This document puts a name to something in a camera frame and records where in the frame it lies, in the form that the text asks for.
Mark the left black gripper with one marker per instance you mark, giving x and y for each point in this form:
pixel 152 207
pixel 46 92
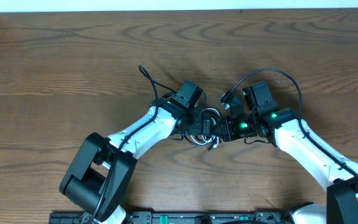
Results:
pixel 206 127

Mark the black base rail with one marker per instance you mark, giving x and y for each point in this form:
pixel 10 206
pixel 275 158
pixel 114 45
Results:
pixel 197 217

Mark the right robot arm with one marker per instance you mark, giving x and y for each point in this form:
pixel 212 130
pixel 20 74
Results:
pixel 286 130

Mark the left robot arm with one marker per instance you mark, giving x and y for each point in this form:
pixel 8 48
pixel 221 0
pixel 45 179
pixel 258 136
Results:
pixel 99 174

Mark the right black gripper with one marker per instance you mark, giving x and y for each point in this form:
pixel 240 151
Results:
pixel 226 130

